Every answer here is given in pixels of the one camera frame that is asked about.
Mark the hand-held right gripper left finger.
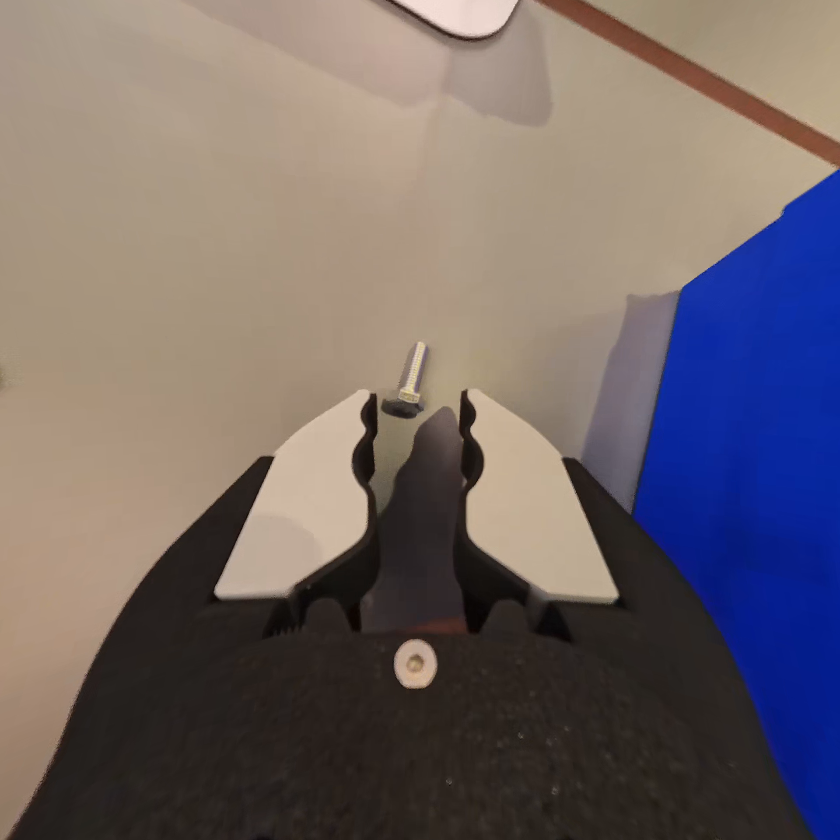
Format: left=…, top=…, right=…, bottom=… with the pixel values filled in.
left=214, top=389, right=382, bottom=618

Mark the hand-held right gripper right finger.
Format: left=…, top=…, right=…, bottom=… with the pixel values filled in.
left=456, top=388, right=620, bottom=626

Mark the silver bolt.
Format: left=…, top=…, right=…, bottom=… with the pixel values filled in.
left=394, top=340, right=431, bottom=408

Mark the blue storage bin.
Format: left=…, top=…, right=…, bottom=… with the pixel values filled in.
left=634, top=171, right=840, bottom=840

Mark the person's right hand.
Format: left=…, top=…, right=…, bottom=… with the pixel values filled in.
left=392, top=612, right=468, bottom=636

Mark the white document stand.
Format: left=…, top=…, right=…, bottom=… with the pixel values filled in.
left=388, top=0, right=522, bottom=40

